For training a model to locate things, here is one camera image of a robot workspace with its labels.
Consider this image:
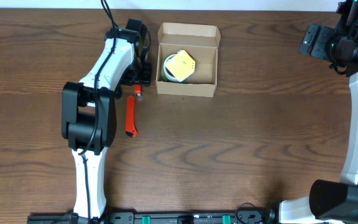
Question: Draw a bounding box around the black teardrop glue bottle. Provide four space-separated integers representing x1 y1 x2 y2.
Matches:
114 85 122 100

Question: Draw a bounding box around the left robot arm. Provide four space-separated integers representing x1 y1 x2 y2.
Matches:
62 19 152 223

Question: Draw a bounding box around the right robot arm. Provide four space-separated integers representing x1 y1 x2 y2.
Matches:
275 0 358 223

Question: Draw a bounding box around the orange utility knife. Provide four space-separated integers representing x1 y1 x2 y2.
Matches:
126 95 137 138

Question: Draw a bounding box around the open cardboard box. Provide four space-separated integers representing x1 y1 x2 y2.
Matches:
156 22 221 98

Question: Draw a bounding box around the yellow white square packet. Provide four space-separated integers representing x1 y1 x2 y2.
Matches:
163 49 196 83

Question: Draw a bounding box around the white tape roll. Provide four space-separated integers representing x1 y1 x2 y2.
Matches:
163 54 187 83

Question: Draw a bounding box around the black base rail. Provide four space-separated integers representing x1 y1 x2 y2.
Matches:
27 207 278 224

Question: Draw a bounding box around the small orange lighter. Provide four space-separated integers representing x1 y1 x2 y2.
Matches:
134 85 142 96

